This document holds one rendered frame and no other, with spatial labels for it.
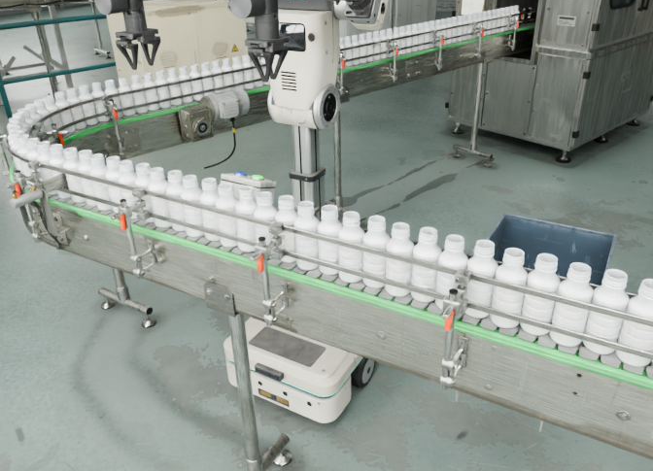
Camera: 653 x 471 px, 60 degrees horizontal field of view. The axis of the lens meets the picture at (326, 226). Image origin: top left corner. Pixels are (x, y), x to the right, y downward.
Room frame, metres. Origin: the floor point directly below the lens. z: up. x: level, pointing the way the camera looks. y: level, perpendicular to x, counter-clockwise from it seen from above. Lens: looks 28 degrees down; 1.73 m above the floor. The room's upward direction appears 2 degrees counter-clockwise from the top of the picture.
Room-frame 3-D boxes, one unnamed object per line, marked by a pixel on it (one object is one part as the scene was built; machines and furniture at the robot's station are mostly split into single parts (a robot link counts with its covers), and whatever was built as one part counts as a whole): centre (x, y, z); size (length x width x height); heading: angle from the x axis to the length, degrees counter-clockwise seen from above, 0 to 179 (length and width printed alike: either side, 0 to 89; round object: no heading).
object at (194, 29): (5.49, 1.31, 0.59); 1.10 x 0.62 x 1.18; 131
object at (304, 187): (1.95, 0.07, 0.74); 0.11 x 0.11 x 0.40; 59
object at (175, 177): (1.40, 0.40, 1.08); 0.06 x 0.06 x 0.17
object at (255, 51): (1.39, 0.13, 1.45); 0.07 x 0.07 x 0.09; 59
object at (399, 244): (1.06, -0.16, 1.08); 0.06 x 0.06 x 0.17
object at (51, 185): (1.57, 0.85, 0.96); 0.23 x 0.10 x 0.27; 149
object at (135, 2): (1.63, 0.51, 1.57); 0.07 x 0.06 x 0.07; 151
